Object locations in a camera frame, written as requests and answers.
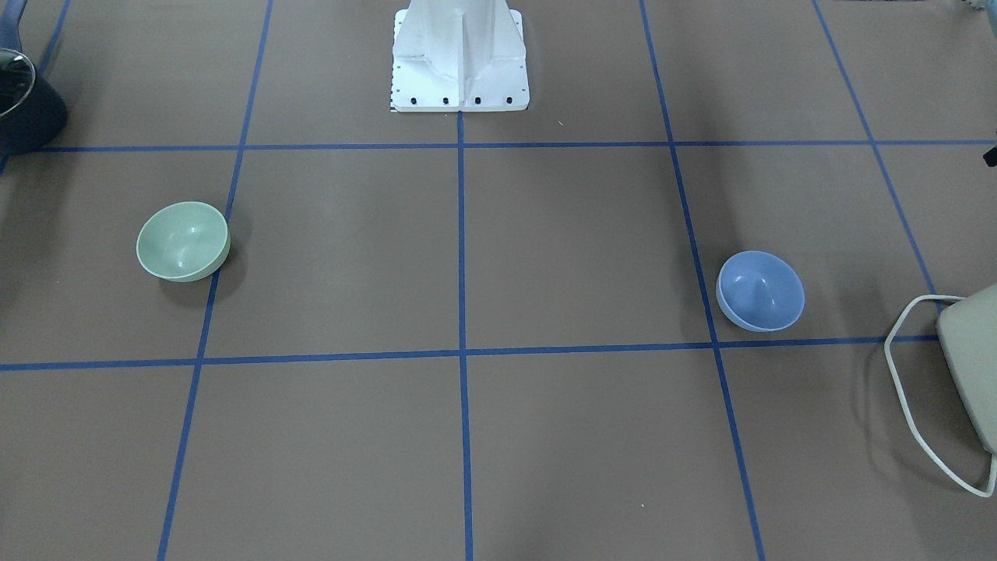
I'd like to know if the blue bowl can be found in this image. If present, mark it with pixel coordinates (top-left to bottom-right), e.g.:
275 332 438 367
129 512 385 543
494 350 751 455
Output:
715 251 807 333

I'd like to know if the green bowl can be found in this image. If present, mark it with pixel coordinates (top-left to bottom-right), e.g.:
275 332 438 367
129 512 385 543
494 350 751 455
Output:
136 201 231 283

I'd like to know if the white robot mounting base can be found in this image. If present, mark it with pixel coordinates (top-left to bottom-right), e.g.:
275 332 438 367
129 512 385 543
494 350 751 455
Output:
389 1 530 113

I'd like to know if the dark round object edge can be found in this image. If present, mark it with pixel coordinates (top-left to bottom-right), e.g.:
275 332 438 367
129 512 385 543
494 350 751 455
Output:
1 1 68 157

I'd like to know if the black object edge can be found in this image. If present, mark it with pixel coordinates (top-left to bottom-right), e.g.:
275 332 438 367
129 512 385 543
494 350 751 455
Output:
982 146 997 169

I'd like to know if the white chair with metal frame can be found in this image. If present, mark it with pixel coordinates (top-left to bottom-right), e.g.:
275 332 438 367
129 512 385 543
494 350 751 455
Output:
883 285 996 498

